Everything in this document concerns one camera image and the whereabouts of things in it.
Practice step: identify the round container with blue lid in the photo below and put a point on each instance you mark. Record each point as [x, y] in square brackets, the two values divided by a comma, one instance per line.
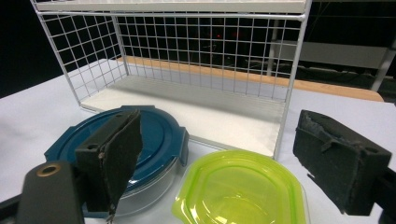
[160, 137]

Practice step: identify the container with green lid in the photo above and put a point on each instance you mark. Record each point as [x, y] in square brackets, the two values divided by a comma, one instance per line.
[239, 186]

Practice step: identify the white metal frame stand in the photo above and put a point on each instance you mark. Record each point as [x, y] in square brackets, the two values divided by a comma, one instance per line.
[342, 54]

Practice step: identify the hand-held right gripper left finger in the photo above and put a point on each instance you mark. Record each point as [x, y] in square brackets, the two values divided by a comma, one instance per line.
[109, 161]

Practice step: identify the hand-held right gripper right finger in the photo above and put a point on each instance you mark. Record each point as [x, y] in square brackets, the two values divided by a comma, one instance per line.
[339, 161]

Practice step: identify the pale blue table sheet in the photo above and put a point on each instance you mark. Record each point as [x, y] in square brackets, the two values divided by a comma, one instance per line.
[31, 124]

